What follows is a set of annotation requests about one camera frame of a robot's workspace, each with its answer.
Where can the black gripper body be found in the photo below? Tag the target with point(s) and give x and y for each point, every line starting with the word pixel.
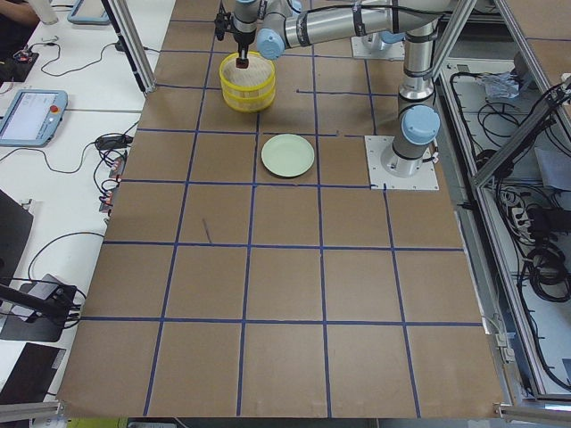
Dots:
pixel 244 40

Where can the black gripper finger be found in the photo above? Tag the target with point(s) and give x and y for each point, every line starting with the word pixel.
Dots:
pixel 243 54

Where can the brown bun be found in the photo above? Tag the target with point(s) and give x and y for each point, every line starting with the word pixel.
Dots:
pixel 242 63

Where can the yellow top steamer layer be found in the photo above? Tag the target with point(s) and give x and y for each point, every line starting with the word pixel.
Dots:
pixel 257 79

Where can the yellow steamer layer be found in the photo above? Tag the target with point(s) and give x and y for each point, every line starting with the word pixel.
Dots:
pixel 257 79
pixel 247 103

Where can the mint green plate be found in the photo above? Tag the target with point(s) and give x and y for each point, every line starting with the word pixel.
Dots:
pixel 287 155

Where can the person forearm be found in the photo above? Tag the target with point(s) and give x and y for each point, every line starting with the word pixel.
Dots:
pixel 21 13

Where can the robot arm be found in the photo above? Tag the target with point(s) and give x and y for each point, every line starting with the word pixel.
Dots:
pixel 275 26

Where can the yellow bottom steamer layer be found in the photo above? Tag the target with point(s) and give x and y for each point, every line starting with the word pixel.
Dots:
pixel 247 103

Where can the blue teach pendant far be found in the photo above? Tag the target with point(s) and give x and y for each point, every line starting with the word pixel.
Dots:
pixel 88 12

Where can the blue teach pendant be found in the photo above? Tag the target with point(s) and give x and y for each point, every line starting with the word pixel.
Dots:
pixel 33 117
pixel 88 12

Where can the black laptop power brick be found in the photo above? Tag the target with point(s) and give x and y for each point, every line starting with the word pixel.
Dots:
pixel 113 142

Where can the white cup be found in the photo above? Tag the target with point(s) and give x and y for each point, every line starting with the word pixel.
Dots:
pixel 44 11

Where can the blue teach pendant near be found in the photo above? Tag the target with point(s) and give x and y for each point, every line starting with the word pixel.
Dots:
pixel 33 117

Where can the black notebook on desk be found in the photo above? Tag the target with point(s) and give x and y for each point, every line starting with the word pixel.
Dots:
pixel 34 371

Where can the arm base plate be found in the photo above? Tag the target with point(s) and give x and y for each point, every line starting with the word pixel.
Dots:
pixel 378 47
pixel 387 171

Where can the aluminium cell frame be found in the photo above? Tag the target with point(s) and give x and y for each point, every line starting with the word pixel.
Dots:
pixel 506 90

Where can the black camera stand base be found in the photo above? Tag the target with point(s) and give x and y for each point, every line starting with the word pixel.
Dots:
pixel 39 310

